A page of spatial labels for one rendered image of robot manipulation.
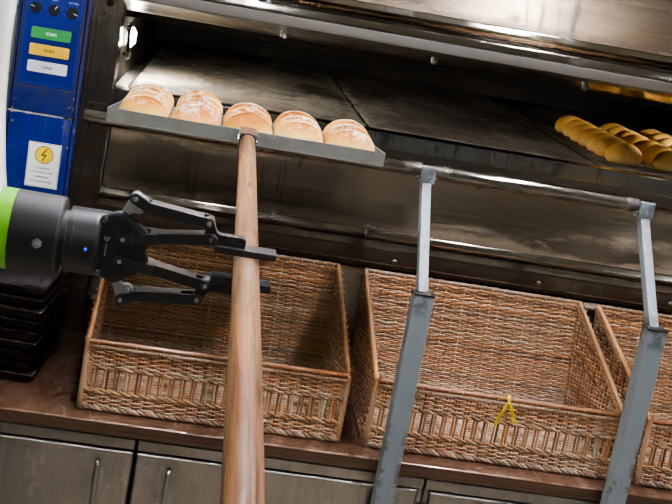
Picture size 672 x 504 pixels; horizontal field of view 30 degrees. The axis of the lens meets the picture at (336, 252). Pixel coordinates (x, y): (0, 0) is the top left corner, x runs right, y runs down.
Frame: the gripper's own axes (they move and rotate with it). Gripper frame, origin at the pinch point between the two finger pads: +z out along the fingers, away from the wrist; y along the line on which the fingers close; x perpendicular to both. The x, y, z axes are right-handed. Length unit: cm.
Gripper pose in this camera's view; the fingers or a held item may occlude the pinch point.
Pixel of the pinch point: (243, 266)
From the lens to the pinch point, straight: 144.3
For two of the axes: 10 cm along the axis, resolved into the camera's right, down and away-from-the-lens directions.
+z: 9.8, 1.6, 1.1
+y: -1.8, 9.6, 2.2
